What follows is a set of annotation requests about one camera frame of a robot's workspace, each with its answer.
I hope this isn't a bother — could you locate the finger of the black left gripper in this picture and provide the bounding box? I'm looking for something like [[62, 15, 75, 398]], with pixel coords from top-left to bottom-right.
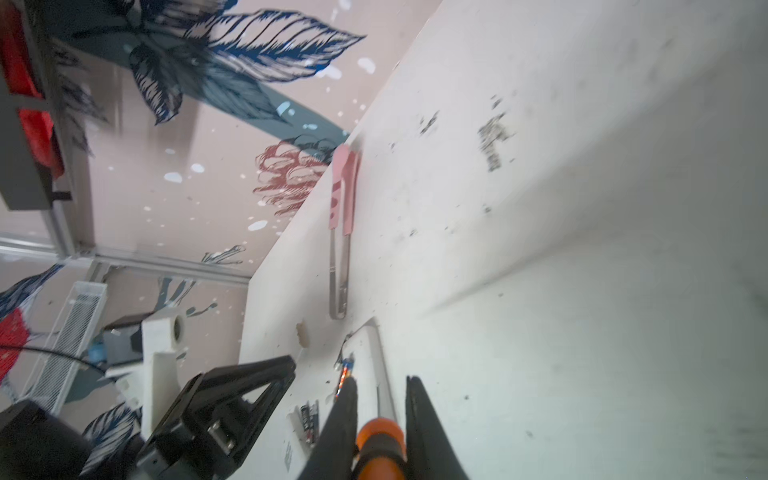
[[200, 355, 296, 450]]

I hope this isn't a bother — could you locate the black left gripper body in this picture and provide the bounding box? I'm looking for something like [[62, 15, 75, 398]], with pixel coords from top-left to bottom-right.
[[135, 371, 243, 479]]

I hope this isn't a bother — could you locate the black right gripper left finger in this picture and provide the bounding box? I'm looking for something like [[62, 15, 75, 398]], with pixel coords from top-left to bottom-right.
[[299, 377, 358, 480]]

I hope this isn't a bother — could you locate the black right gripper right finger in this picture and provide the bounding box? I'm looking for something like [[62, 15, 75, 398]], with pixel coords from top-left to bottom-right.
[[405, 376, 469, 480]]

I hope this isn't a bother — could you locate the orange black screwdriver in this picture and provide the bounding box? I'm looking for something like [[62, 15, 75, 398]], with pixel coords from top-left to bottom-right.
[[352, 417, 406, 480]]

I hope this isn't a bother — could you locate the small black battery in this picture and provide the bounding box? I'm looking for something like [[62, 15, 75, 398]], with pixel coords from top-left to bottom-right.
[[299, 401, 320, 446]]

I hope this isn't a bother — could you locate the white remote control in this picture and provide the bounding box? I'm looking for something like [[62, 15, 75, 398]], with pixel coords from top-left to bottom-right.
[[340, 318, 398, 426]]

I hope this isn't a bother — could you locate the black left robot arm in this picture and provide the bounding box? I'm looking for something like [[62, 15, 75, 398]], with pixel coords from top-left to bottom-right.
[[1, 356, 296, 479]]

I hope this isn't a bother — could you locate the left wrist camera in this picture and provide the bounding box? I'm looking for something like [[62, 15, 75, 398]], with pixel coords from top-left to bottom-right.
[[102, 307, 186, 440]]

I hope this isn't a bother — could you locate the white wire mesh shelf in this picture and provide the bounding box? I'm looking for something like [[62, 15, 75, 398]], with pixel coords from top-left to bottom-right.
[[22, 281, 107, 416]]

